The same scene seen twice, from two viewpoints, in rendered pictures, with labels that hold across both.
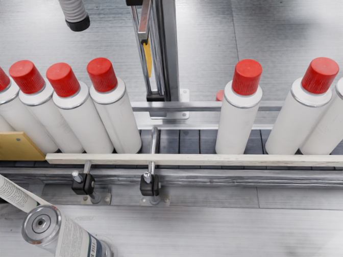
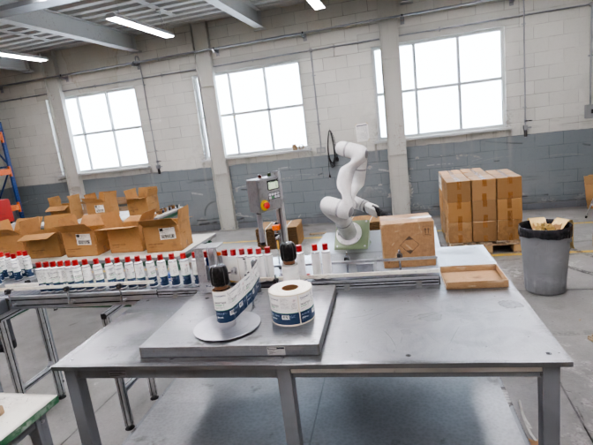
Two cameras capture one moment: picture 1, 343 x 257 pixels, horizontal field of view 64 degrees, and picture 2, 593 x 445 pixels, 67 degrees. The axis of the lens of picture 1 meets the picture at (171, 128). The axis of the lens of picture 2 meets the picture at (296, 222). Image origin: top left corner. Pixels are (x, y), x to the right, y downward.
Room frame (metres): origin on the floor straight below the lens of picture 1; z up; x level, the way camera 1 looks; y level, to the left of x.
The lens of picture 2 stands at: (-2.22, -0.32, 1.73)
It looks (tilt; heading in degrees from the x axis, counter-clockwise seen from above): 12 degrees down; 5
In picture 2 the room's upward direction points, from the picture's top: 7 degrees counter-clockwise
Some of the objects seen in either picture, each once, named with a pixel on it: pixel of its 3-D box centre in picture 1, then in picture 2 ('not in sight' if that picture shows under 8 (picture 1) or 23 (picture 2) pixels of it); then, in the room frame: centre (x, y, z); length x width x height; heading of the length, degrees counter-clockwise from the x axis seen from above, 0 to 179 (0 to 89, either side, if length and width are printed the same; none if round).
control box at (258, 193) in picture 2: not in sight; (264, 193); (0.35, 0.07, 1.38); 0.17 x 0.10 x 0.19; 138
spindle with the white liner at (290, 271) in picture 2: not in sight; (290, 270); (-0.03, -0.07, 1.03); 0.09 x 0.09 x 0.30
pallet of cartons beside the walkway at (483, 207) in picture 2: not in sight; (476, 207); (3.67, -2.16, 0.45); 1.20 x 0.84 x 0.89; 171
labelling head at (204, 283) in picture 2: not in sight; (212, 267); (0.21, 0.40, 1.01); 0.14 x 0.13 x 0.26; 83
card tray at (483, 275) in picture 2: not in sight; (472, 275); (0.13, -1.02, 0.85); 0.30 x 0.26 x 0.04; 83
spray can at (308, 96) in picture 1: (297, 116); (316, 261); (0.23, -0.19, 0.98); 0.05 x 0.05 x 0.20
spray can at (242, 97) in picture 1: (237, 117); (300, 262); (0.24, -0.10, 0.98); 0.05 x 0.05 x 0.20
